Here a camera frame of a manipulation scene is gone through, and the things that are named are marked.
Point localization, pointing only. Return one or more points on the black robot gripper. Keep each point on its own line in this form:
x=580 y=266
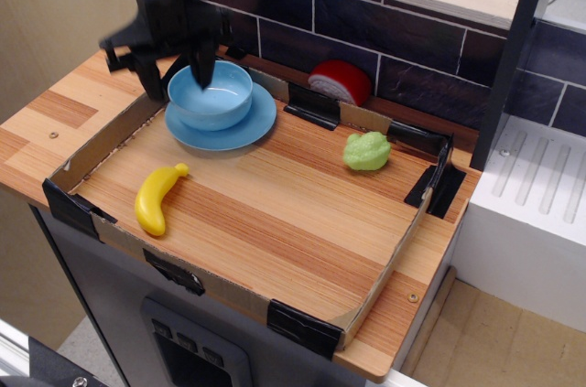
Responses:
x=164 y=28

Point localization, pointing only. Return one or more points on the light blue bowl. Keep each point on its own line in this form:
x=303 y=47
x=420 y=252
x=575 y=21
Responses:
x=222 y=104

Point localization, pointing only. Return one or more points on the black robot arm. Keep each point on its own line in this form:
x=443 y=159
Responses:
x=189 y=29

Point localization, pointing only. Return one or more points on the cardboard fence with black tape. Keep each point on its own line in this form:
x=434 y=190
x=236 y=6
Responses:
x=280 y=231

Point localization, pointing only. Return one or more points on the light blue plate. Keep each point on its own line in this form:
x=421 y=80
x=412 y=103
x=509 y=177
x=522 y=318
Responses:
x=254 y=126

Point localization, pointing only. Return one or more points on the yellow toy banana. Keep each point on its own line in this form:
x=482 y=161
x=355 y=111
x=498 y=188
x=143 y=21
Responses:
x=149 y=198

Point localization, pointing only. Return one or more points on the red toy cheese wedge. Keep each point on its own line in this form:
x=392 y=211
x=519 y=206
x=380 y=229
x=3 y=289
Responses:
x=342 y=81

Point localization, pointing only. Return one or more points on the green toy lettuce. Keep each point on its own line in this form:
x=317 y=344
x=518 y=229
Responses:
x=366 y=152

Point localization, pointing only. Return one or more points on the grey oven control panel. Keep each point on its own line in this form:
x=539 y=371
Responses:
x=192 y=355

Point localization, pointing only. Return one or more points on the white drying rack sink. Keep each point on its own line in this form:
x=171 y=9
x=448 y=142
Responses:
x=522 y=238

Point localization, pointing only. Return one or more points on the dark grey vertical post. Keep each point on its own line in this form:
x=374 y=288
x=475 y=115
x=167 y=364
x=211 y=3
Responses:
x=527 y=13

